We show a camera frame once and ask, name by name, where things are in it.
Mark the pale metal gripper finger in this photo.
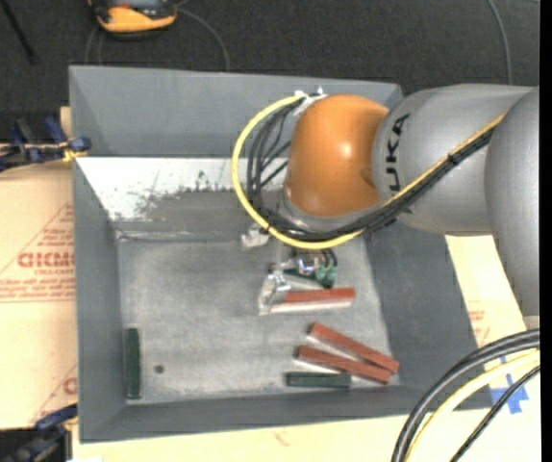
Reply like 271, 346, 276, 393
266, 272, 292, 292
258, 284, 287, 316

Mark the red-brown flat block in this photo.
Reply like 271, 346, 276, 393
270, 287, 357, 315
293, 345, 394, 386
306, 321, 401, 374

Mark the grey metal bin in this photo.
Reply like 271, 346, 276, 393
67, 64, 493, 442

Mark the dark green flat block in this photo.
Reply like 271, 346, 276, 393
285, 372, 353, 389
122, 326, 142, 400

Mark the brown cardboard board, red print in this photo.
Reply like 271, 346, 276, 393
0, 106, 80, 433

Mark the black cylinder on white bracket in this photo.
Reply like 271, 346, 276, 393
240, 224, 271, 250

